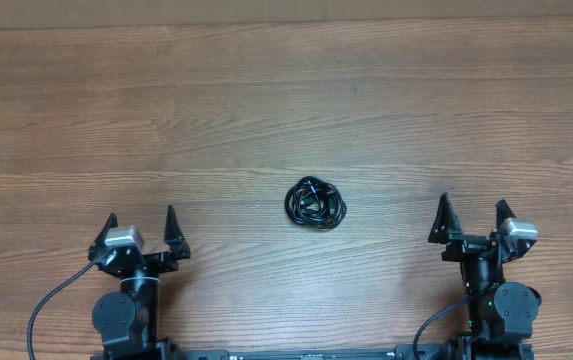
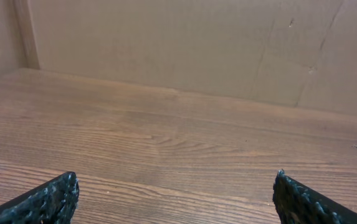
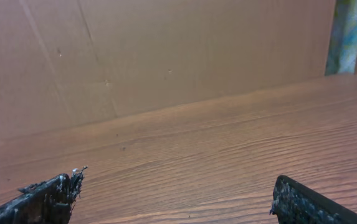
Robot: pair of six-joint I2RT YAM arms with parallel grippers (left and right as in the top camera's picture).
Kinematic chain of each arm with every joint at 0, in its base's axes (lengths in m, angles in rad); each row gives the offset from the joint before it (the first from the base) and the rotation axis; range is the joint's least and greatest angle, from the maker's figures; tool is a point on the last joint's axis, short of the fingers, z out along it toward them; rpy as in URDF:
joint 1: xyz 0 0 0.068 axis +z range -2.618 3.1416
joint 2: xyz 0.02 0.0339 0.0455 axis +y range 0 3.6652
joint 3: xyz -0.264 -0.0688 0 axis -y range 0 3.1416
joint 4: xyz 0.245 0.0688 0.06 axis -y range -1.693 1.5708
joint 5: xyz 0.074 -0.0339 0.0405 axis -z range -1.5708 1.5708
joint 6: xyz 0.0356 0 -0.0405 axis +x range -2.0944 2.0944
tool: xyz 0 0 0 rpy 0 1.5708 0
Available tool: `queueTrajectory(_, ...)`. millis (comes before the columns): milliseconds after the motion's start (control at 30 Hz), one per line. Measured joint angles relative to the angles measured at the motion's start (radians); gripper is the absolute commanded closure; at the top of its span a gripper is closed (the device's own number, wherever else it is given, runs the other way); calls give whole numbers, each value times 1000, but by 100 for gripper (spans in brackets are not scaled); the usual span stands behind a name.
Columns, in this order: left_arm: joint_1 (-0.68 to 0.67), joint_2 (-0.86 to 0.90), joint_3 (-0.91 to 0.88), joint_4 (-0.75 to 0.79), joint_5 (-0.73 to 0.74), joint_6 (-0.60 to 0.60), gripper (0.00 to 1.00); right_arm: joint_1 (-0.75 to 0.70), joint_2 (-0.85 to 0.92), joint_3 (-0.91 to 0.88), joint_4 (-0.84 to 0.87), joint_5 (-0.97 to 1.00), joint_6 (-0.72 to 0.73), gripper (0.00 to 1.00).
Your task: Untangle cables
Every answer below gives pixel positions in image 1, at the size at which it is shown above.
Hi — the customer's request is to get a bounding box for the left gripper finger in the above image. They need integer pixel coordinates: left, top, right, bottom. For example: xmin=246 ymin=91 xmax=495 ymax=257
xmin=163 ymin=205 xmax=191 ymax=260
xmin=88 ymin=213 xmax=118 ymax=260

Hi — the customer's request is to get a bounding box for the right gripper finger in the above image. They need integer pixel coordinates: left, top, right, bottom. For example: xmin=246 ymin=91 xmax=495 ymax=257
xmin=495 ymin=199 xmax=515 ymax=233
xmin=428 ymin=192 xmax=462 ymax=244

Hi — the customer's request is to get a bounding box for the black cable bundle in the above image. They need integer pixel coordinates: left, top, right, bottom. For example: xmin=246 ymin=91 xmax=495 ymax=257
xmin=284 ymin=175 xmax=348 ymax=231

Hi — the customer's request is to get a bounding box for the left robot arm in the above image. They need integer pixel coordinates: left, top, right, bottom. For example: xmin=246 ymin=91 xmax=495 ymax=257
xmin=88 ymin=206 xmax=191 ymax=360

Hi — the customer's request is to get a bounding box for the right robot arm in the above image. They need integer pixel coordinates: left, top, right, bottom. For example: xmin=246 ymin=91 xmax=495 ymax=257
xmin=412 ymin=193 xmax=542 ymax=359

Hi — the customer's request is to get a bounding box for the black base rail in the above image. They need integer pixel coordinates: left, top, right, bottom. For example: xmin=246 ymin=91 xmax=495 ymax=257
xmin=123 ymin=344 xmax=536 ymax=360

